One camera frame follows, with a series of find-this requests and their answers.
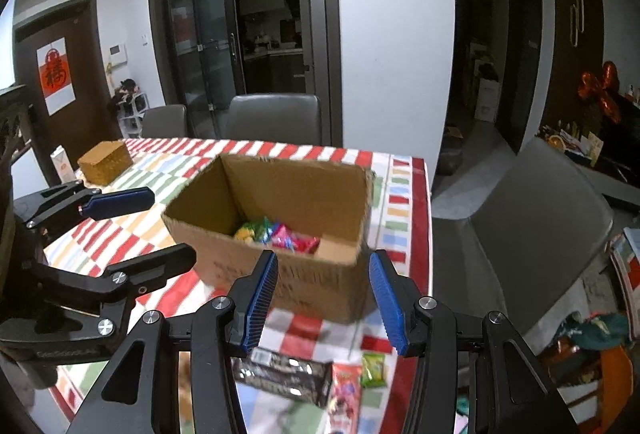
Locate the orange wooden chair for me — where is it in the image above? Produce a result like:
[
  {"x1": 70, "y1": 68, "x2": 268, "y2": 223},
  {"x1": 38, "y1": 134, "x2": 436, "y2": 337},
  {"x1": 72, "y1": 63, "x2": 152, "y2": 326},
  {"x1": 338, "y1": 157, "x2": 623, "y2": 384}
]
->
[{"x1": 540, "y1": 339, "x2": 636, "y2": 434}]

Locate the colourful checkered tablecloth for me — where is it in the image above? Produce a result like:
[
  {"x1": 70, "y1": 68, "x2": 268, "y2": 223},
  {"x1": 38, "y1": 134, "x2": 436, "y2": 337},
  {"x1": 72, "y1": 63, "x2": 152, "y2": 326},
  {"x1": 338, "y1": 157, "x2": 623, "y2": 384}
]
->
[{"x1": 15, "y1": 137, "x2": 431, "y2": 434}]

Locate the small light green packet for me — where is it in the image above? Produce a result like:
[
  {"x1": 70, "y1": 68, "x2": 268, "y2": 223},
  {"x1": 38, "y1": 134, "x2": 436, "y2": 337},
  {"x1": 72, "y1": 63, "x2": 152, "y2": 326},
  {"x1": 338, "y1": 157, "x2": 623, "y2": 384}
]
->
[{"x1": 360, "y1": 352, "x2": 388, "y2": 389}]

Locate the silver refrigerator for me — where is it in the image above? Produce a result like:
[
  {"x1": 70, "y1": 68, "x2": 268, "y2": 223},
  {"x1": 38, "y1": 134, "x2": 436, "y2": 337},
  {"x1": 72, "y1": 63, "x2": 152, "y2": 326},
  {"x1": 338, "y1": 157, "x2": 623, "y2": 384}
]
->
[{"x1": 295, "y1": 0, "x2": 331, "y2": 94}]

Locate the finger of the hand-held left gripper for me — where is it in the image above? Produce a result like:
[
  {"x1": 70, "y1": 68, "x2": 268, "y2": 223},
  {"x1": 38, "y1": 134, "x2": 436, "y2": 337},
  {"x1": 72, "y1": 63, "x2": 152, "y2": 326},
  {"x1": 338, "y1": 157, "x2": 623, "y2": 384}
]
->
[
  {"x1": 20, "y1": 244, "x2": 197, "y2": 346},
  {"x1": 14, "y1": 180, "x2": 155, "y2": 229}
]

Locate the dark chocolate bar packet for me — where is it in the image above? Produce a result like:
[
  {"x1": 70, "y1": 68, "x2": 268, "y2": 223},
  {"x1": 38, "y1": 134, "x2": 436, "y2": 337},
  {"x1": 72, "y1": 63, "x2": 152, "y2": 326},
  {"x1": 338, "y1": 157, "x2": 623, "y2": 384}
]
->
[{"x1": 234, "y1": 348, "x2": 333, "y2": 407}]

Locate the grey chair with curved back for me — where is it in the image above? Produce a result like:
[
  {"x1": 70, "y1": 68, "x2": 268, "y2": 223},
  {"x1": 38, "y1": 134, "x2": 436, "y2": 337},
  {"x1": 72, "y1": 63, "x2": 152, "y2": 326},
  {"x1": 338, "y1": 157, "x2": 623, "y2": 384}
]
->
[{"x1": 431, "y1": 136, "x2": 615, "y2": 365}]

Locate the woven wicker box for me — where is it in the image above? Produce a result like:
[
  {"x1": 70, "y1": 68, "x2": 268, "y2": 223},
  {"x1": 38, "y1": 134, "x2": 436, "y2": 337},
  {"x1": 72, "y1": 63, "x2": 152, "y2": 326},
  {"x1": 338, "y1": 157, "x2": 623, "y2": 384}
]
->
[{"x1": 77, "y1": 140, "x2": 133, "y2": 186}]

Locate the dark green cloth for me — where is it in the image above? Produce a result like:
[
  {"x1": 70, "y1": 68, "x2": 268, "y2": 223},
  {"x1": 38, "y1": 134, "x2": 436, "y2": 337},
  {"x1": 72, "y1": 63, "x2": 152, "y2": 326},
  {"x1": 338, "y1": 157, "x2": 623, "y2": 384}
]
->
[{"x1": 560, "y1": 311, "x2": 631, "y2": 350}]

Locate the white bag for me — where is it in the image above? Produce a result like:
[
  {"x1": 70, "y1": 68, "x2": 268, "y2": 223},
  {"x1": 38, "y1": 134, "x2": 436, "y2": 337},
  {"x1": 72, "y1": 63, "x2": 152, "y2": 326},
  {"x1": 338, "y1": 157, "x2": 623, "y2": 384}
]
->
[{"x1": 475, "y1": 78, "x2": 501, "y2": 122}]

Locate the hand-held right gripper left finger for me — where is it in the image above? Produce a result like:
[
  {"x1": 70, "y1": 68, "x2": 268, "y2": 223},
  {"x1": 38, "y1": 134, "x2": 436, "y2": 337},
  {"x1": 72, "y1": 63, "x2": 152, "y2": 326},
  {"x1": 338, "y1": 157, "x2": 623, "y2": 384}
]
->
[{"x1": 65, "y1": 250, "x2": 279, "y2": 434}]

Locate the dark carved wooden chair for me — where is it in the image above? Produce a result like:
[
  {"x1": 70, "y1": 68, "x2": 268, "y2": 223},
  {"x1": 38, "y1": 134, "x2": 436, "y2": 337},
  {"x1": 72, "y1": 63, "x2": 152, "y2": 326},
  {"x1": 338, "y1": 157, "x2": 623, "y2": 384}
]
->
[{"x1": 0, "y1": 84, "x2": 37, "y2": 215}]

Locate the white and orange carton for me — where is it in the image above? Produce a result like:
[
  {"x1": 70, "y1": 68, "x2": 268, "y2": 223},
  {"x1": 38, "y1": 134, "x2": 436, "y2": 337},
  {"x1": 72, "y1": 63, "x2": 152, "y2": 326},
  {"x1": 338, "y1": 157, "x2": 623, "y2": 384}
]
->
[{"x1": 50, "y1": 145, "x2": 77, "y2": 187}]

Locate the magenta snack packet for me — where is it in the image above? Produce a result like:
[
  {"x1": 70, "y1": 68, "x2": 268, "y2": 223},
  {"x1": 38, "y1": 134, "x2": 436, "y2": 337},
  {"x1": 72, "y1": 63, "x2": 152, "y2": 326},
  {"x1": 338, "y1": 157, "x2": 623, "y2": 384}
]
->
[{"x1": 272, "y1": 224, "x2": 321, "y2": 255}]

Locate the brown crinkled snack packet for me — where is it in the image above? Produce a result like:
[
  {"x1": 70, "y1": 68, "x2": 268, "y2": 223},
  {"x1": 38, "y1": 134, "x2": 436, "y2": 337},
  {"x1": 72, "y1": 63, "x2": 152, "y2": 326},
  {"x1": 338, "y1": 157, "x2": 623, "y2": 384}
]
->
[{"x1": 175, "y1": 350, "x2": 197, "y2": 420}]

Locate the glass sliding door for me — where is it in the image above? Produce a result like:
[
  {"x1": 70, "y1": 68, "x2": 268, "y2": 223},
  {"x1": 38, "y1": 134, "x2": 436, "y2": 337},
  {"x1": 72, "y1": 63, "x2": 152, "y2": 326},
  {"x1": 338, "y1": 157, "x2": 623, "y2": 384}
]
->
[{"x1": 150, "y1": 0, "x2": 246, "y2": 139}]

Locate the dark wooden door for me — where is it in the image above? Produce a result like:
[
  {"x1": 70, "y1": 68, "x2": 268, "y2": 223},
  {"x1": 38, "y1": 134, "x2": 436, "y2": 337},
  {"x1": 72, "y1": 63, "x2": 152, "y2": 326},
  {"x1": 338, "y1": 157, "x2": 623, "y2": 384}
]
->
[{"x1": 14, "y1": 0, "x2": 121, "y2": 187}]

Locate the dark cabinet with handles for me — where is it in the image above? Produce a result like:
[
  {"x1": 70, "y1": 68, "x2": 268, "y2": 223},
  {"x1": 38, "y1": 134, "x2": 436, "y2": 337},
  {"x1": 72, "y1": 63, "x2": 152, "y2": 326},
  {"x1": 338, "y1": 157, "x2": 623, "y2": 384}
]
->
[{"x1": 547, "y1": 0, "x2": 606, "y2": 155}]

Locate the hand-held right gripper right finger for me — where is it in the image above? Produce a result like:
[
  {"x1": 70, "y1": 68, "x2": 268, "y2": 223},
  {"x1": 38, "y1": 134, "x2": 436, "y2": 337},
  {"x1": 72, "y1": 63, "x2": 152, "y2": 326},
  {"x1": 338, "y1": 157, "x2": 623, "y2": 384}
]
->
[{"x1": 368, "y1": 250, "x2": 581, "y2": 434}]

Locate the red and white door poster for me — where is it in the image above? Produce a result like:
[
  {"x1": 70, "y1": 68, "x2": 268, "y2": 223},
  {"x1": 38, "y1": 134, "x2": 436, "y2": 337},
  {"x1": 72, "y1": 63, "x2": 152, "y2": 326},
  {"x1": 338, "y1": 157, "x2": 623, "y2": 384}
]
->
[{"x1": 36, "y1": 38, "x2": 76, "y2": 116}]

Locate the wide grey dining chair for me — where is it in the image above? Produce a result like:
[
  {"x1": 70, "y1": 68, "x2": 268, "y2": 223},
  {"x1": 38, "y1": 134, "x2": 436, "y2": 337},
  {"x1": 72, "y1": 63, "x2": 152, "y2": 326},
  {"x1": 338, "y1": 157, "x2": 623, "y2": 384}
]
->
[{"x1": 223, "y1": 94, "x2": 322, "y2": 145}]

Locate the red foil balloon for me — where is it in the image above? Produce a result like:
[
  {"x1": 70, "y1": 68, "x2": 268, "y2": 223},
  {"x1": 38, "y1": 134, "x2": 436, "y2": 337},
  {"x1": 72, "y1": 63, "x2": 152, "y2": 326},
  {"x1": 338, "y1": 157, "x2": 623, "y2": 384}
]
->
[{"x1": 579, "y1": 61, "x2": 623, "y2": 125}]

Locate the plush toy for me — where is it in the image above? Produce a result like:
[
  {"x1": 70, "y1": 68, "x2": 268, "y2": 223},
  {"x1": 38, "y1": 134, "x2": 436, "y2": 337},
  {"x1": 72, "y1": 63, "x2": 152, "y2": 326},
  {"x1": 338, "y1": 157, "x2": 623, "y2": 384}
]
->
[{"x1": 111, "y1": 78, "x2": 143, "y2": 107}]

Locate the long pink snack packet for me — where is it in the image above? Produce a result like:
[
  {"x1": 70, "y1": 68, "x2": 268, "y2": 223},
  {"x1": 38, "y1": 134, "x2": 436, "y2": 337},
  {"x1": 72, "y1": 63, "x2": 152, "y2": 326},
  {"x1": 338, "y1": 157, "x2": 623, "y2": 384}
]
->
[{"x1": 327, "y1": 362, "x2": 363, "y2": 434}]

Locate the brown cardboard box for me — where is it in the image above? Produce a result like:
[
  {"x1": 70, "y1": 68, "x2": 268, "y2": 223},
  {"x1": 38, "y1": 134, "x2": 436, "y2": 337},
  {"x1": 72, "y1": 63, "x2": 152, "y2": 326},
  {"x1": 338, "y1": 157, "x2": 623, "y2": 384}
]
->
[{"x1": 161, "y1": 154, "x2": 376, "y2": 322}]

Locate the small grey dining chair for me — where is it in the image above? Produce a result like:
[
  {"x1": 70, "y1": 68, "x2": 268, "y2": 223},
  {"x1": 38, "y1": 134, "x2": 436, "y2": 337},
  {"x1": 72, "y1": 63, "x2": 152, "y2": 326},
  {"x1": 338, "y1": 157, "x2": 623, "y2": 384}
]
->
[{"x1": 141, "y1": 104, "x2": 188, "y2": 139}]

